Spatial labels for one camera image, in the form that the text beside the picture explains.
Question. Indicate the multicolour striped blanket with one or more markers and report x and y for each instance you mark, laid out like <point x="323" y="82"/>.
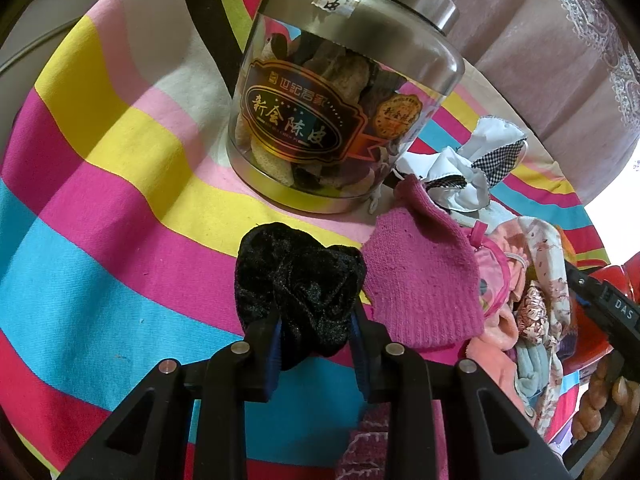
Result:
<point x="100" y="210"/>

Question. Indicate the mauve curtain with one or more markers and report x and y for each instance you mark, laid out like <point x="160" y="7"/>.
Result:
<point x="525" y="35"/>

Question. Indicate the white checkered cloth pouch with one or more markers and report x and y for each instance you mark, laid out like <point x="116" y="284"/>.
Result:
<point x="495" y="135"/>

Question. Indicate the glass jar with metal lid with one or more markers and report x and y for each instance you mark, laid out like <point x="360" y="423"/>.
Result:
<point x="300" y="110"/>

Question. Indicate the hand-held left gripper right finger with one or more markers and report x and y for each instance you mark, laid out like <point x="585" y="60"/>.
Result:
<point x="358" y="347"/>

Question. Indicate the magenta knitted sock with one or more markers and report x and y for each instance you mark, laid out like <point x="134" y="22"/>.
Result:
<point x="420" y="270"/>

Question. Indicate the pink printed garment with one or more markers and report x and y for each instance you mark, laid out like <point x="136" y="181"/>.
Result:
<point x="492" y="265"/>

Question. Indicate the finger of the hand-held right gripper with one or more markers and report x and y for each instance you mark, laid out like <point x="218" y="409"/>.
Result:
<point x="582" y="285"/>

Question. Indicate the light blue cloth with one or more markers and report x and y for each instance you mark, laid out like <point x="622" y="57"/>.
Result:
<point x="532" y="370"/>

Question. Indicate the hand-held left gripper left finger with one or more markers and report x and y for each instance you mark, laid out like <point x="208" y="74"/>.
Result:
<point x="271" y="355"/>

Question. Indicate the person's right hand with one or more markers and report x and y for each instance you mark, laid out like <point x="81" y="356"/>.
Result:
<point x="590" y="405"/>

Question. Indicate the black velvet scrunchie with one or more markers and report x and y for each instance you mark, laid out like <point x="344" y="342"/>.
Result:
<point x="300" y="280"/>

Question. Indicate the red plastic jar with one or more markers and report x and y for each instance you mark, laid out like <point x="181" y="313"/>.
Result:
<point x="625" y="280"/>

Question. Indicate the dark pink patterned knit cloth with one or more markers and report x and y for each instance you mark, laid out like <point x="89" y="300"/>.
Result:
<point x="365" y="445"/>

